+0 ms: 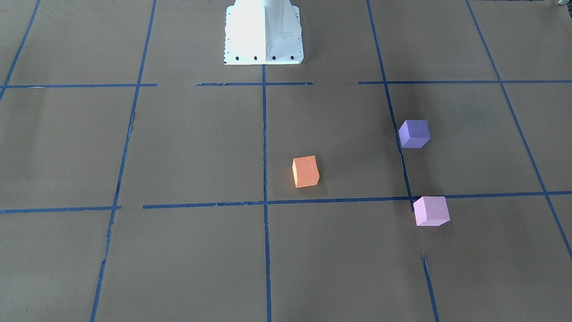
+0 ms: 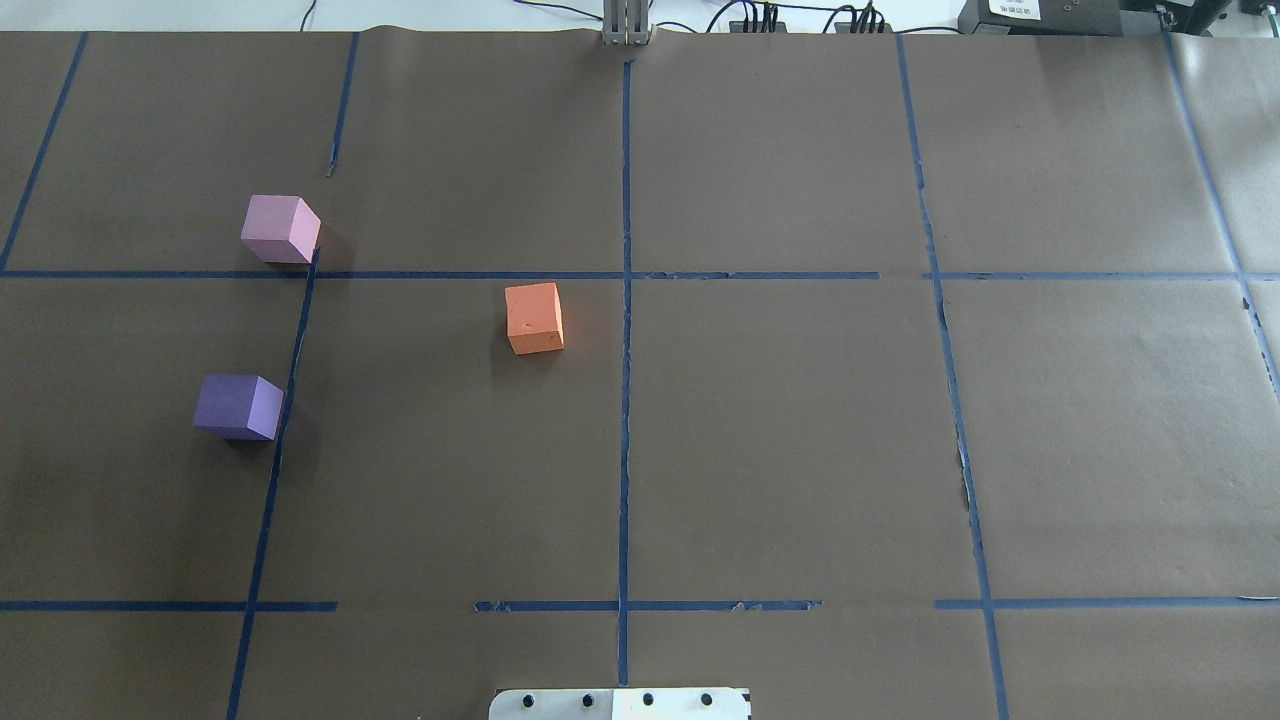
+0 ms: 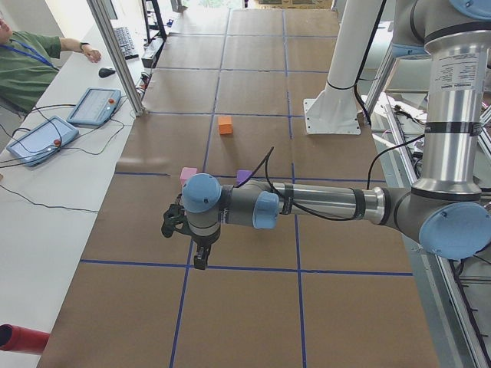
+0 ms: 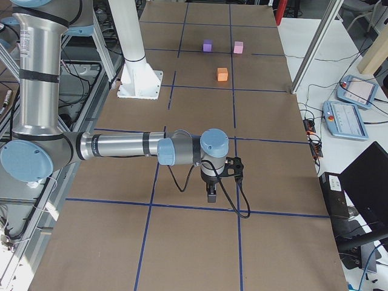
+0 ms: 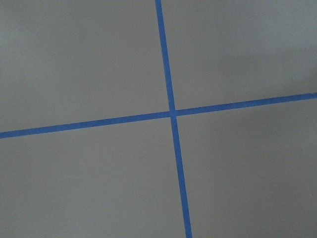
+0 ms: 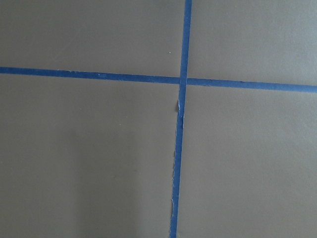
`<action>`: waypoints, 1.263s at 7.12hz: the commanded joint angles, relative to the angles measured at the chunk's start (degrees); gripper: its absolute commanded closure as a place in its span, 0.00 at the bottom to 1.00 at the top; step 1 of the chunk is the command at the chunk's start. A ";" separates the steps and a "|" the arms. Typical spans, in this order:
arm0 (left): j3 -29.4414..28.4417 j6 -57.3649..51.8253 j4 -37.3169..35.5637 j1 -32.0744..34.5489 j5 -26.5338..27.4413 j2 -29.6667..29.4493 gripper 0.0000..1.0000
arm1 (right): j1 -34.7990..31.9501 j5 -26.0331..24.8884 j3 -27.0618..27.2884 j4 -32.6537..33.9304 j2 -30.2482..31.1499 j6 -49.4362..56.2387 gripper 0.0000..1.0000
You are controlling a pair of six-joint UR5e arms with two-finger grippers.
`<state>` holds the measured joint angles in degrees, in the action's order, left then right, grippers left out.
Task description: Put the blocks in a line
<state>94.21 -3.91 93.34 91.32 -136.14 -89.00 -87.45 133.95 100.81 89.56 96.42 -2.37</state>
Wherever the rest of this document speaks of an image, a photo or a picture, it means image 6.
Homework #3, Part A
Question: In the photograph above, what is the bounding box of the brown paper table cover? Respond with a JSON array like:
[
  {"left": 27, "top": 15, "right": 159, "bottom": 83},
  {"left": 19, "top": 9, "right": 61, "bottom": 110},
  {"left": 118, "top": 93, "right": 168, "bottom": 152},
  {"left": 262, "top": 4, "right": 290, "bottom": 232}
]
[{"left": 0, "top": 0, "right": 317, "bottom": 238}]

